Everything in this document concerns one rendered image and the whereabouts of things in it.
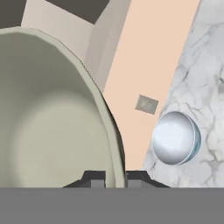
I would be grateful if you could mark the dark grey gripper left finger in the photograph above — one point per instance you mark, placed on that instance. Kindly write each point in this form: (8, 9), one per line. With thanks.
(90, 178)

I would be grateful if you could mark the beige bowl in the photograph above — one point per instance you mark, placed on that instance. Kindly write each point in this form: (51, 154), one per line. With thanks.
(55, 116)

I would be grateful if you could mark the beige wall cabinet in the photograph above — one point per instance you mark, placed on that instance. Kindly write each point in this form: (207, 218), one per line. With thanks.
(87, 35)

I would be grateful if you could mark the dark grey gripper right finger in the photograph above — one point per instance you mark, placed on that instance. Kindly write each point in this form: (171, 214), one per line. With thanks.
(140, 178)

